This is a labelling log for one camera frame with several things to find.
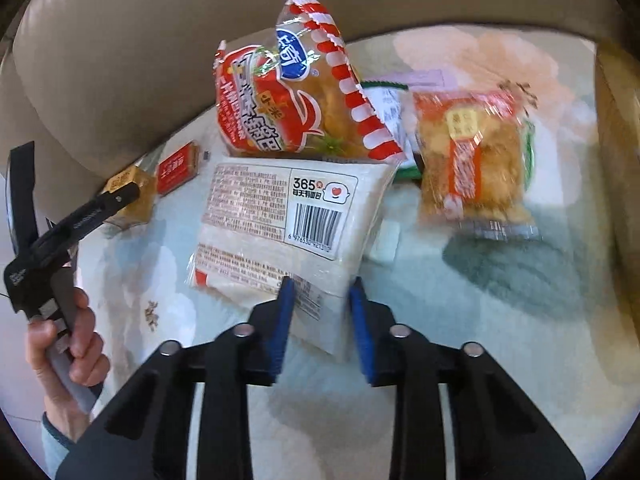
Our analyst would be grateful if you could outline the person's left forearm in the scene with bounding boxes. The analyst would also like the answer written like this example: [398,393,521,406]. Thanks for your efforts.
[41,411,78,480]

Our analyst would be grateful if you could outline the beige sofa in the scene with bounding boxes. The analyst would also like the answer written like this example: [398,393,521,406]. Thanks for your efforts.
[0,0,640,246]

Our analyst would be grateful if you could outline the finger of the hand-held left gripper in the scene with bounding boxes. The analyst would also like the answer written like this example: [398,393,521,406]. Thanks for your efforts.
[36,182,142,257]

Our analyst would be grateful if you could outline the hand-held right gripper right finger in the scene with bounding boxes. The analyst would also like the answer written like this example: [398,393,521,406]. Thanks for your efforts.
[348,276,586,480]

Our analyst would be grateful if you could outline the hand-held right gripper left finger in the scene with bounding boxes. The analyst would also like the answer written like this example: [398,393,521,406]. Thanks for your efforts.
[55,276,296,480]

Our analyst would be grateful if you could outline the orange fried pastry packet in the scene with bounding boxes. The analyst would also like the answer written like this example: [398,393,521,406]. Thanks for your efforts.
[407,81,544,242]

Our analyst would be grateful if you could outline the white bread packet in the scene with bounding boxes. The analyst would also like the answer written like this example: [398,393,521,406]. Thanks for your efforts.
[187,156,407,364]

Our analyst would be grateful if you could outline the orange red snack packet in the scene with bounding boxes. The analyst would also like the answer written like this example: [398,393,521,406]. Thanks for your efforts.
[213,42,332,159]

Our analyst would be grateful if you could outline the golden brown square packet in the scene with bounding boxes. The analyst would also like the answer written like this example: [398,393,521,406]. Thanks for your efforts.
[101,164,157,229]

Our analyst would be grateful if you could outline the red white striped clear packet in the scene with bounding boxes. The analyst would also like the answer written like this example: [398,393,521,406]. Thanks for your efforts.
[275,0,405,165]

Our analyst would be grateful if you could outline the small red snack packet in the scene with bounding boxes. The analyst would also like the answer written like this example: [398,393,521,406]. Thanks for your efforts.
[156,141,212,197]

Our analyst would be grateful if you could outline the tan cardboard box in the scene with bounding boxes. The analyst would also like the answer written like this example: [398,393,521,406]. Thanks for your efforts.
[594,39,640,323]

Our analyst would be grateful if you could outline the person's left hand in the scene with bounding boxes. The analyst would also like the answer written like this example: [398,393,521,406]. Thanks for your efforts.
[25,289,111,442]

